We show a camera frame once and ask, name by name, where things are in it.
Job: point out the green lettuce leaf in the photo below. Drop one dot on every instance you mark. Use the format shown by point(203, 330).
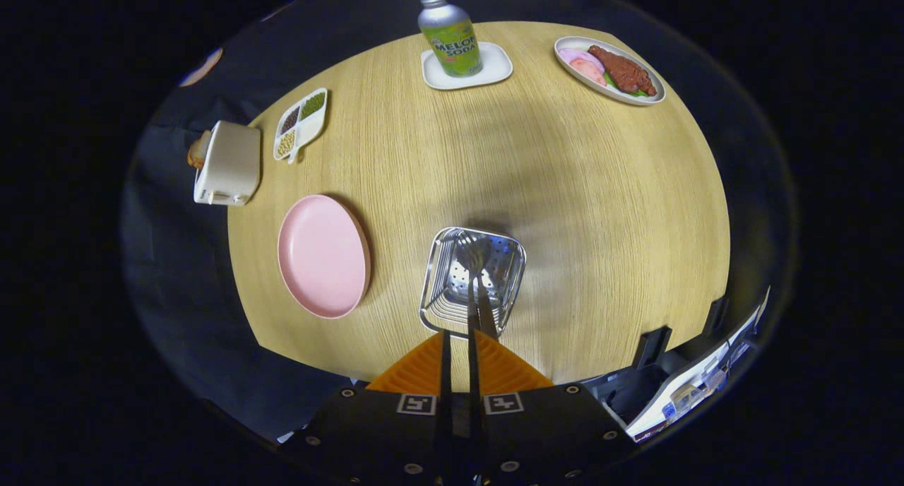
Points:
point(609, 82)

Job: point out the white divided snack tray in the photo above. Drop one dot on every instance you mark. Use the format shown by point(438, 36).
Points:
point(312, 129)

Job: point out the white square coaster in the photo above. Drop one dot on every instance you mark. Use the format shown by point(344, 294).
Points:
point(494, 66)

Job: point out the pile of dark red beans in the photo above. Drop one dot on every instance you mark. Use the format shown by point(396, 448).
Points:
point(289, 120)

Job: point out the pile of yellow soybeans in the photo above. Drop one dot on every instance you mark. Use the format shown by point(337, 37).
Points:
point(285, 143)

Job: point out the pink round plate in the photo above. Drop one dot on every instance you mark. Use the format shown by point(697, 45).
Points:
point(321, 256)

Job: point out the pink ham slices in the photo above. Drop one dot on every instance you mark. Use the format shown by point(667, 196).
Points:
point(583, 66)

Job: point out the pile of green beans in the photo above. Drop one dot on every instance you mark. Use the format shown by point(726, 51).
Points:
point(313, 104)

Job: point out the white toaster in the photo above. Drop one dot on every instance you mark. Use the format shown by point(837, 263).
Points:
point(233, 161)

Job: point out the brown toast slice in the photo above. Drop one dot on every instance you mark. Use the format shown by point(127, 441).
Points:
point(198, 152)

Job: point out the green soda bottle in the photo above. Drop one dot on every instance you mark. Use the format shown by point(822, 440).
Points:
point(452, 41)

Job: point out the black table clamp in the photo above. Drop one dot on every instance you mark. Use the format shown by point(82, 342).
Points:
point(715, 316)
point(650, 348)

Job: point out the white oval plate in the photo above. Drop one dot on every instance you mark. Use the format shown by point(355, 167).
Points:
point(572, 73)

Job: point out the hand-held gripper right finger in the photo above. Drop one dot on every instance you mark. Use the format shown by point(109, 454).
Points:
point(474, 380)

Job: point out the brown fried meat piece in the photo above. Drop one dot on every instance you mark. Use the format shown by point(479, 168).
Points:
point(625, 70)

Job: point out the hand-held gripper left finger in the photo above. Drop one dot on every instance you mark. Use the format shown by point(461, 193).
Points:
point(446, 373)

